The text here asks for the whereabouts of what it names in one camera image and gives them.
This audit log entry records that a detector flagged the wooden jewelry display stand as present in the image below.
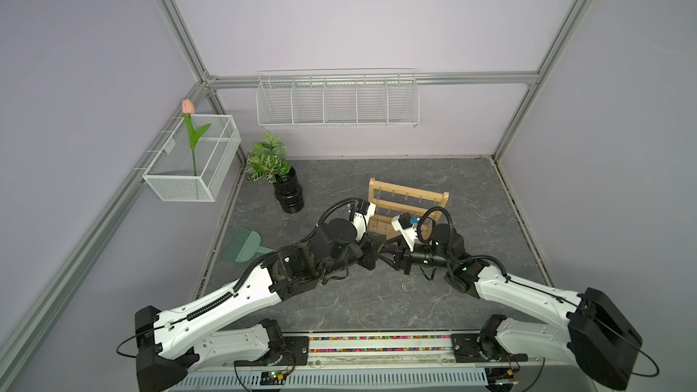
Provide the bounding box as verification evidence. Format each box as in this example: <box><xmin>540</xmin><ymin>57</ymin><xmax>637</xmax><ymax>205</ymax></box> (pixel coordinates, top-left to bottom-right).
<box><xmin>368</xmin><ymin>178</ymin><xmax>449</xmax><ymax>240</ymax></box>

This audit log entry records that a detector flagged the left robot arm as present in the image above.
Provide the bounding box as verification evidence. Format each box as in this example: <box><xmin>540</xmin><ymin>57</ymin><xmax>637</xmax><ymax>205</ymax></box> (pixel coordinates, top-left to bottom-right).
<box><xmin>132</xmin><ymin>198</ymin><xmax>385</xmax><ymax>391</ymax></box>

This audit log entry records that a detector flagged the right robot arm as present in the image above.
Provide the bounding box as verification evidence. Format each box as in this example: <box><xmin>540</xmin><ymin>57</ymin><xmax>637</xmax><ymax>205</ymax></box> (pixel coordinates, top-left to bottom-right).
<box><xmin>390</xmin><ymin>206</ymin><xmax>644</xmax><ymax>391</ymax></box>

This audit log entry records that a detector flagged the black plant pot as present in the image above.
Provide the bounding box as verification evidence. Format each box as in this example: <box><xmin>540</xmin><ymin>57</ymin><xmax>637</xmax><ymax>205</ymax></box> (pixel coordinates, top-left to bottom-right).
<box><xmin>272</xmin><ymin>167</ymin><xmax>305</xmax><ymax>213</ymax></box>

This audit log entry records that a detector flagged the teal dustpan brush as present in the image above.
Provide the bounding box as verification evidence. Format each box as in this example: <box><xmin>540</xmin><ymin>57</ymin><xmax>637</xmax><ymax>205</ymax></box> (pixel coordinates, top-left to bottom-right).
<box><xmin>221</xmin><ymin>227</ymin><xmax>273</xmax><ymax>263</ymax></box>

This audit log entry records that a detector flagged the green artificial potted plant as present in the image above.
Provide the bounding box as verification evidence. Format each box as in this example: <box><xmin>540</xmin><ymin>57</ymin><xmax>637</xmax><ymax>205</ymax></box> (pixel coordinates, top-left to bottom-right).
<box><xmin>245</xmin><ymin>132</ymin><xmax>292</xmax><ymax>183</ymax></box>

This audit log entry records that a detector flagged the pink artificial tulip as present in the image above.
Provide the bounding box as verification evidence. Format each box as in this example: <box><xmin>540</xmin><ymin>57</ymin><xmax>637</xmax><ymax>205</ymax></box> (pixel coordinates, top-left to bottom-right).
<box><xmin>182</xmin><ymin>99</ymin><xmax>211</xmax><ymax>176</ymax></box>

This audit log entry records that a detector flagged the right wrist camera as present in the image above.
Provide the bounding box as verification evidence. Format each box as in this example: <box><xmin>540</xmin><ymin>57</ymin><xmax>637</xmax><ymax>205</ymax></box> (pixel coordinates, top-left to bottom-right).
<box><xmin>391</xmin><ymin>212</ymin><xmax>419</xmax><ymax>252</ymax></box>

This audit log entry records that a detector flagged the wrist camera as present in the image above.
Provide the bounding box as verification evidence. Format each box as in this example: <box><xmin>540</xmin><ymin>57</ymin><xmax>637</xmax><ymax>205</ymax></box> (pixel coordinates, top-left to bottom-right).
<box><xmin>391</xmin><ymin>212</ymin><xmax>419</xmax><ymax>252</ymax></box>
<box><xmin>351</xmin><ymin>199</ymin><xmax>377</xmax><ymax>242</ymax></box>

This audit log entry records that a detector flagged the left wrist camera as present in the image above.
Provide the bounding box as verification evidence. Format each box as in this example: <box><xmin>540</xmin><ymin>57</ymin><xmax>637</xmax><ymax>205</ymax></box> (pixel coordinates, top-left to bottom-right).
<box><xmin>351</xmin><ymin>199</ymin><xmax>377</xmax><ymax>242</ymax></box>

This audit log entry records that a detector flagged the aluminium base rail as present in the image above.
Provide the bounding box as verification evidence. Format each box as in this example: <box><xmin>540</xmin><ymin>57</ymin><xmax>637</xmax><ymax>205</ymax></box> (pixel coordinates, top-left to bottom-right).
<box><xmin>153</xmin><ymin>328</ymin><xmax>611</xmax><ymax>371</ymax></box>

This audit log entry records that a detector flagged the white cable duct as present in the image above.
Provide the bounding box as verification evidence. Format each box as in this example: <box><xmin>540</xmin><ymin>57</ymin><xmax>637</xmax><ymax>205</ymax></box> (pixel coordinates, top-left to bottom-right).
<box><xmin>171</xmin><ymin>368</ymin><xmax>488</xmax><ymax>391</ymax></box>

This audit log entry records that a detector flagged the white wire wall shelf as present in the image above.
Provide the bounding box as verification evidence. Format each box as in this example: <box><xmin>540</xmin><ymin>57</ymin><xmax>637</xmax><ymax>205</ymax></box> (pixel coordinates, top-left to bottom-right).
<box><xmin>256</xmin><ymin>68</ymin><xmax>420</xmax><ymax>129</ymax></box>

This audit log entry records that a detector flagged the white mesh wall basket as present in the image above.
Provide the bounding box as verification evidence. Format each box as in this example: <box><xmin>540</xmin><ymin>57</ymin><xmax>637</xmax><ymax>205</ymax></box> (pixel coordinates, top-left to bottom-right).
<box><xmin>134</xmin><ymin>114</ymin><xmax>241</xmax><ymax>203</ymax></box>

